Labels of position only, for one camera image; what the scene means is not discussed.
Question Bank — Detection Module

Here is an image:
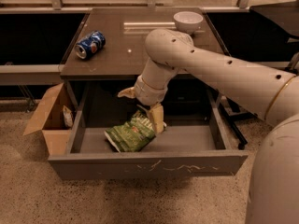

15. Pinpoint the grey cabinet counter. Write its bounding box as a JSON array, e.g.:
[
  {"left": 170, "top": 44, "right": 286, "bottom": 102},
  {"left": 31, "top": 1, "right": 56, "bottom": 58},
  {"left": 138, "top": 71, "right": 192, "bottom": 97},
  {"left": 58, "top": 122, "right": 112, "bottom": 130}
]
[{"left": 60, "top": 7, "right": 235, "bottom": 110}]

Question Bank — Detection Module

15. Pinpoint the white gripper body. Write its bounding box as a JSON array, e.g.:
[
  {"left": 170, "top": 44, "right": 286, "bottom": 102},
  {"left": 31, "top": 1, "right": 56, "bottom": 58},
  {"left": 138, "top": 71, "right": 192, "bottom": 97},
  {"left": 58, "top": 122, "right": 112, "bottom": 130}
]
[{"left": 134, "top": 76, "right": 167, "bottom": 105}]

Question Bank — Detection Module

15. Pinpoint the grey open drawer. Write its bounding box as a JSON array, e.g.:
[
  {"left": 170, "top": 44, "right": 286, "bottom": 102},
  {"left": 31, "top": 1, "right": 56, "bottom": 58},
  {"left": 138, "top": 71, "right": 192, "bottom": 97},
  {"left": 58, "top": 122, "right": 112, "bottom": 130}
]
[{"left": 49, "top": 79, "right": 248, "bottom": 180}]

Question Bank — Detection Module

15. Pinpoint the green jalapeno chip bag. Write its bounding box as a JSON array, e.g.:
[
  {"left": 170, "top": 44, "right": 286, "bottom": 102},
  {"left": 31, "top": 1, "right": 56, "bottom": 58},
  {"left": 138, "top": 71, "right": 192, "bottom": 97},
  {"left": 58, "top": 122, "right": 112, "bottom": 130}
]
[{"left": 104, "top": 110, "right": 156, "bottom": 152}]

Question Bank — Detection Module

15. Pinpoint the black metal stand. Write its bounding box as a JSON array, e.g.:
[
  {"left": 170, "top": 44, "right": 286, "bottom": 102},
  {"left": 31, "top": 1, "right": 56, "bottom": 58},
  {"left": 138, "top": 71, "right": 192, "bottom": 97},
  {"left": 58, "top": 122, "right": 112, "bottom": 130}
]
[{"left": 219, "top": 51, "right": 299, "bottom": 151}]

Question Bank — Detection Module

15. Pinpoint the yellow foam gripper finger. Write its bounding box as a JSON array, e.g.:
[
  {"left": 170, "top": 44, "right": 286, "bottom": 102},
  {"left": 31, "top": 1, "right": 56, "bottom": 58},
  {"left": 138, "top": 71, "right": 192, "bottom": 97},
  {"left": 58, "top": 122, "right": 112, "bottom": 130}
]
[
  {"left": 118, "top": 87, "right": 135, "bottom": 99},
  {"left": 138, "top": 103, "right": 164, "bottom": 134}
]

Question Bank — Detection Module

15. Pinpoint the white ceramic bowl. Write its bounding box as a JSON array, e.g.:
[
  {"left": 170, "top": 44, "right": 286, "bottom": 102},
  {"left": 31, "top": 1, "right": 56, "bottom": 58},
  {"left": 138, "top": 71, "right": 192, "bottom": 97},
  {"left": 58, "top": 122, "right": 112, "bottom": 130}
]
[{"left": 173, "top": 11, "right": 204, "bottom": 35}]

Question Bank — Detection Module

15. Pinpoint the brown cardboard box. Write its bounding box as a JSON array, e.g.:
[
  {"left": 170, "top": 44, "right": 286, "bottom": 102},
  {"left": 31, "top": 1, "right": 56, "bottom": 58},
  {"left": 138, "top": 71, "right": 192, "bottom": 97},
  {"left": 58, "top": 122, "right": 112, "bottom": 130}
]
[{"left": 23, "top": 83, "right": 75, "bottom": 155}]

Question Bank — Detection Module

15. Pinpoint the white snack packet in box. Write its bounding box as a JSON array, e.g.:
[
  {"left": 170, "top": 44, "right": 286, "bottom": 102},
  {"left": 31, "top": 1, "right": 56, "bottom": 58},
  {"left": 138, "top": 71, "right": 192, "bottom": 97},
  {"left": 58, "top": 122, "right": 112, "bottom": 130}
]
[{"left": 63, "top": 106, "right": 73, "bottom": 128}]

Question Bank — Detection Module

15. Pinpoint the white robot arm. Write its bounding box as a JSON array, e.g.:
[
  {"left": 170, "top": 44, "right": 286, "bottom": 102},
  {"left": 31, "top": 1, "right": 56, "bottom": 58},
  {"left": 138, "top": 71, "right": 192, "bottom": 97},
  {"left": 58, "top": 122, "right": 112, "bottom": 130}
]
[{"left": 119, "top": 29, "right": 299, "bottom": 224}]

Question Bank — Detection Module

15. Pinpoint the blue crushed soda can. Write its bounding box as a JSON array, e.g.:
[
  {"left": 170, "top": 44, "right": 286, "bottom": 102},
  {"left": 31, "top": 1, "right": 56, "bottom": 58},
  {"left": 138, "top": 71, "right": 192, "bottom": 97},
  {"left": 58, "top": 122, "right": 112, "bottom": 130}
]
[{"left": 75, "top": 31, "right": 106, "bottom": 60}]

